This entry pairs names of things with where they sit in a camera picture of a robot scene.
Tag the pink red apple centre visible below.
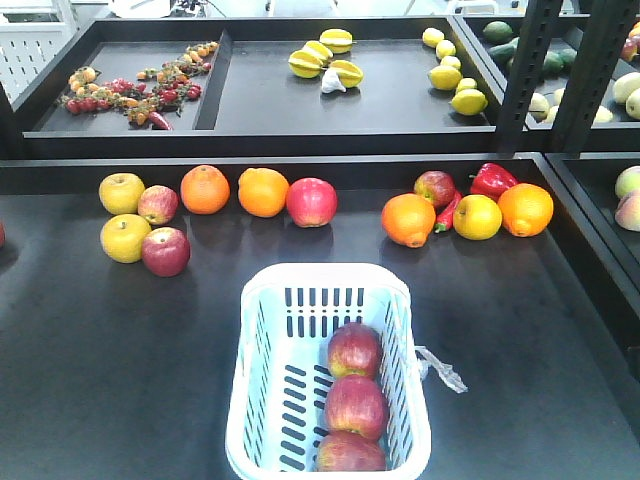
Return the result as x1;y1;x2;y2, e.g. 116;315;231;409
286;177;338;228

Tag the pale peach rear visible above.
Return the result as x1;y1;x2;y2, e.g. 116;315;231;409
614;165;640;199

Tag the red bell pepper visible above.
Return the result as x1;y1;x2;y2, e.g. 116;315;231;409
469;162;519;201

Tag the pale peach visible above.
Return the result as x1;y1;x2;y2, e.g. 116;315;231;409
614;189;640;232
614;165;640;199

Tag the dark red mango apple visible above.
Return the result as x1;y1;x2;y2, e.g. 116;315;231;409
413;170;456;209

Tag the yellow apple rear left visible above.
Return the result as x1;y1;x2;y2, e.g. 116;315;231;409
98;173;145;215

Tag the yellow apple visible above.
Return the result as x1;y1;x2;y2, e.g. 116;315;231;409
100;214;151;264
453;194;502;241
98;173;145;215

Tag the orange fruit right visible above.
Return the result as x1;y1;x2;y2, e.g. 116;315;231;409
497;183;554;237

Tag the white garlic bulb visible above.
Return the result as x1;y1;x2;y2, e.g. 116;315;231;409
321;68;347;94

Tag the yellow apple front left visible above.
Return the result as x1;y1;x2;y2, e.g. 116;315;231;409
100;214;151;264

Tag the black wooden produce stand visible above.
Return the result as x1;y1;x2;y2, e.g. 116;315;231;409
1;18;639;479

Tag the black upright post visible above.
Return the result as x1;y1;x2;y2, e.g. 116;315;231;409
497;0;639;154

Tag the pink apple rear left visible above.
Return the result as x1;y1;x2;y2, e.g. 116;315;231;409
137;185;179;226

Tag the orange fruit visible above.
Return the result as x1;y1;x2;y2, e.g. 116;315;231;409
381;193;436;248
497;183;554;237
180;165;231;215
238;167;289;218

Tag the clear plastic tag strip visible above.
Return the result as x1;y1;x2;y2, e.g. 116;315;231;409
415;346;468;394

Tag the light blue plastic basket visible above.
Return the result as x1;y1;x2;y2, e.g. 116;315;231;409
225;263;431;479

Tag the orange fruit centre left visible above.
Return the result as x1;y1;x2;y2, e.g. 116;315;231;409
180;165;231;215

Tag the cherry tomato vine pile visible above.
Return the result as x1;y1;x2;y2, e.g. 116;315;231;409
56;41;219;131

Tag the pale peach front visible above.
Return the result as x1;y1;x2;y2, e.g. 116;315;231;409
614;189;640;232

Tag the red chili pepper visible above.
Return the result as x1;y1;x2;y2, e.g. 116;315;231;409
434;190;462;233

